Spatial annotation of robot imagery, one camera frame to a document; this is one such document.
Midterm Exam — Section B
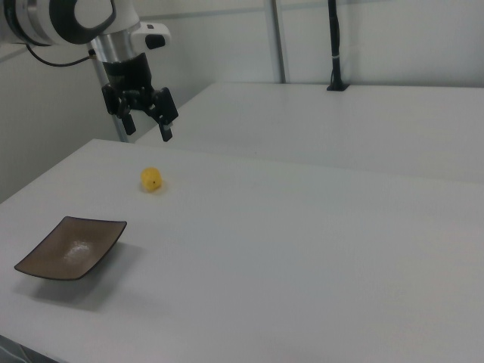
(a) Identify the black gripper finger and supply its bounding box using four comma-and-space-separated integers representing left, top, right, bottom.
141, 86, 179, 143
101, 84, 138, 136

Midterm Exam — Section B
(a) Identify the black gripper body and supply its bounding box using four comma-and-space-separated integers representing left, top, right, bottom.
101, 52, 154, 95

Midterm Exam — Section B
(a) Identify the yellow lemon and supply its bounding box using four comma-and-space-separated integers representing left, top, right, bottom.
140, 166, 165, 193

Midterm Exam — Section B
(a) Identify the brown square ceramic plate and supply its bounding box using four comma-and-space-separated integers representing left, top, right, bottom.
14, 216, 129, 282

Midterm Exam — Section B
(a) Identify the white laminate table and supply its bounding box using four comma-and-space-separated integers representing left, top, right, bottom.
133, 80, 484, 183

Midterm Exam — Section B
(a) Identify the slanted aluminium frame post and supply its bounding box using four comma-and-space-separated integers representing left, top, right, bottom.
94, 60, 135, 144

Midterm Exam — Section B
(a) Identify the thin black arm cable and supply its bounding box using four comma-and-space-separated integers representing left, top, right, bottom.
23, 42, 95, 69

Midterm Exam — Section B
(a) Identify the grey vertical wall post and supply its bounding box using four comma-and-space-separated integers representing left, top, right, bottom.
269, 0, 291, 84

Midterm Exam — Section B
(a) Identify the tall black camera stand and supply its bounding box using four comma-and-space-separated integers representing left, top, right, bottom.
326, 0, 351, 93

